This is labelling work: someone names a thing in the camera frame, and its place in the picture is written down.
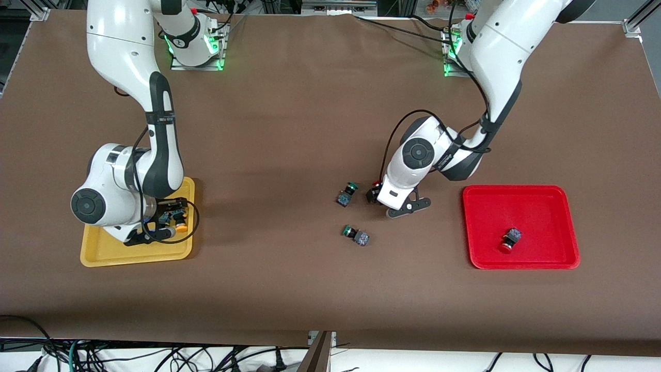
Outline aluminium frame post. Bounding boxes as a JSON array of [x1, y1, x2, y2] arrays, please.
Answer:
[[295, 331, 337, 372]]

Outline teal floor cable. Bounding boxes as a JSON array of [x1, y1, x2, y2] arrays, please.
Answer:
[[66, 338, 87, 372]]

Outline grey network switch box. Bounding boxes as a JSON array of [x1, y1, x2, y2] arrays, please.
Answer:
[[302, 0, 379, 16]]

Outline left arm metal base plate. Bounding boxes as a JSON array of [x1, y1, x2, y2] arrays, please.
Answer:
[[440, 27, 471, 78]]

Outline brown table cover sheet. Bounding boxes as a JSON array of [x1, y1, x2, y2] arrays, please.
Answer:
[[0, 8, 661, 357]]

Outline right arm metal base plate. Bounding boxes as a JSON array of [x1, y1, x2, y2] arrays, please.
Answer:
[[169, 21, 231, 72]]

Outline red plastic tray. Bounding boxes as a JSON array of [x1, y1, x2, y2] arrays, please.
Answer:
[[462, 185, 581, 270]]

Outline short black table cable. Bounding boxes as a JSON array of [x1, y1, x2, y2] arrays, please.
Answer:
[[411, 14, 455, 35]]

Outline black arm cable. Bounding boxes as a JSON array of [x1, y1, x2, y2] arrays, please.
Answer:
[[114, 85, 200, 244], [380, 0, 491, 181]]

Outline long black table cable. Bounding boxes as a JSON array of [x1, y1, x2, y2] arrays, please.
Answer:
[[354, 14, 455, 46]]

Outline black looped floor cable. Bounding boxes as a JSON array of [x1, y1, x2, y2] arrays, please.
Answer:
[[0, 314, 55, 362]]

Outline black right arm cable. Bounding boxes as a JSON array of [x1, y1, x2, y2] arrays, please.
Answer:
[[114, 85, 200, 244]]

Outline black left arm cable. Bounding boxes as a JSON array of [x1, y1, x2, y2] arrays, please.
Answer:
[[380, 0, 491, 181]]

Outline aluminium corner profile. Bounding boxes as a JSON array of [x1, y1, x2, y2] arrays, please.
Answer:
[[14, 0, 51, 22], [622, 0, 661, 37]]

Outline green push button switch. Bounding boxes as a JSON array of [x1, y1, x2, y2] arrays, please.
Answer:
[[341, 225, 370, 247], [336, 182, 360, 208]]

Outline yellow plastic tray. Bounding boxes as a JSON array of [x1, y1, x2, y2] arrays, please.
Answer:
[[80, 177, 197, 268]]

